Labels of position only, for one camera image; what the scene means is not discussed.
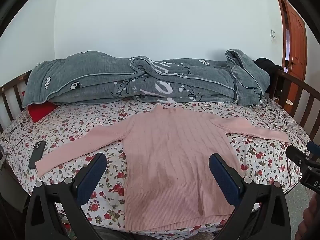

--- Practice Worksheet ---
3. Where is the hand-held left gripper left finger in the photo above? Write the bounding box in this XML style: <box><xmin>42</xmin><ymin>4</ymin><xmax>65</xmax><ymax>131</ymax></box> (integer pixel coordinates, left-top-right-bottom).
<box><xmin>25</xmin><ymin>152</ymin><xmax>108</xmax><ymax>240</ymax></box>

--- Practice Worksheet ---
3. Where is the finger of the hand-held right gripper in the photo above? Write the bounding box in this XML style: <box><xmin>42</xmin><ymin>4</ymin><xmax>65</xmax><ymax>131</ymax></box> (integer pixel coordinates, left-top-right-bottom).
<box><xmin>307</xmin><ymin>141</ymin><xmax>320</xmax><ymax>156</ymax></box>
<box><xmin>286</xmin><ymin>145</ymin><xmax>313</xmax><ymax>167</ymax></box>

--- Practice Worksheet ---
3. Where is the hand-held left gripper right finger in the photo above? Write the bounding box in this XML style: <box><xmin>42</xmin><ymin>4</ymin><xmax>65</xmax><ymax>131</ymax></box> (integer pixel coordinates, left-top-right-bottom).
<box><xmin>209</xmin><ymin>153</ymin><xmax>293</xmax><ymax>240</ymax></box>

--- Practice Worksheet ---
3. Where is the pink knit sweater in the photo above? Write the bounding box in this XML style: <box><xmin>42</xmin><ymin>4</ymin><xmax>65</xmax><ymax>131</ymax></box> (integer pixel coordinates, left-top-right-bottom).
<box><xmin>35</xmin><ymin>104</ymin><xmax>290</xmax><ymax>232</ymax></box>

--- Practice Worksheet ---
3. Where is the person's right hand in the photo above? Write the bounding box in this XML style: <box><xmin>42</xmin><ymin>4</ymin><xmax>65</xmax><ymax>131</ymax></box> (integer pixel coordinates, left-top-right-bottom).
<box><xmin>295</xmin><ymin>194</ymin><xmax>320</xmax><ymax>240</ymax></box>

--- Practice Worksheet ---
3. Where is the floral bed sheet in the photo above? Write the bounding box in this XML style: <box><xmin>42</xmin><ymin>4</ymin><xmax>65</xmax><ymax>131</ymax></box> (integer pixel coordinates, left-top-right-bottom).
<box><xmin>0</xmin><ymin>97</ymin><xmax>310</xmax><ymax>239</ymax></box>

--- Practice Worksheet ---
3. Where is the black smartphone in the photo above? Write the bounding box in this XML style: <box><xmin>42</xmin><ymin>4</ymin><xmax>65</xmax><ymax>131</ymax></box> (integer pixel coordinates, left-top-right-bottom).
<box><xmin>28</xmin><ymin>140</ymin><xmax>46</xmax><ymax>169</ymax></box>

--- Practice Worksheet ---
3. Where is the red cloth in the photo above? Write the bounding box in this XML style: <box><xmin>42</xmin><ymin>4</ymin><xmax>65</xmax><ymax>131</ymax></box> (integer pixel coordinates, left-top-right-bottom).
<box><xmin>27</xmin><ymin>102</ymin><xmax>58</xmax><ymax>123</ymax></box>

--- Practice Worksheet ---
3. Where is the black garment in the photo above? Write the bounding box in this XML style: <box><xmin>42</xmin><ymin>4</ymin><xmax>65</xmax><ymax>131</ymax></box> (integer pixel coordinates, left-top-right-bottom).
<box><xmin>254</xmin><ymin>57</ymin><xmax>284</xmax><ymax>93</ymax></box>

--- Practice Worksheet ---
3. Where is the wooden door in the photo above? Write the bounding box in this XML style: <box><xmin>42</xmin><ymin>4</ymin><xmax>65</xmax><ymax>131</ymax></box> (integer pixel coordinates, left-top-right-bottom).
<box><xmin>276</xmin><ymin>0</ymin><xmax>308</xmax><ymax>83</ymax></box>

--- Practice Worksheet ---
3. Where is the grey floral quilt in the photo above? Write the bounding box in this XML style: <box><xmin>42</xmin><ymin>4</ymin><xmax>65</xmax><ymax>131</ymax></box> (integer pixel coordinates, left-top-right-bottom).
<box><xmin>22</xmin><ymin>49</ymin><xmax>272</xmax><ymax>108</ymax></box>

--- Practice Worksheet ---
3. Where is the wooden bed rail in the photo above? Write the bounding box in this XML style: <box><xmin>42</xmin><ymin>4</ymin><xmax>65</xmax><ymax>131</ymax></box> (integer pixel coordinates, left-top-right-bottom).
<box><xmin>0</xmin><ymin>70</ymin><xmax>33</xmax><ymax>133</ymax></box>
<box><xmin>269</xmin><ymin>69</ymin><xmax>320</xmax><ymax>140</ymax></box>

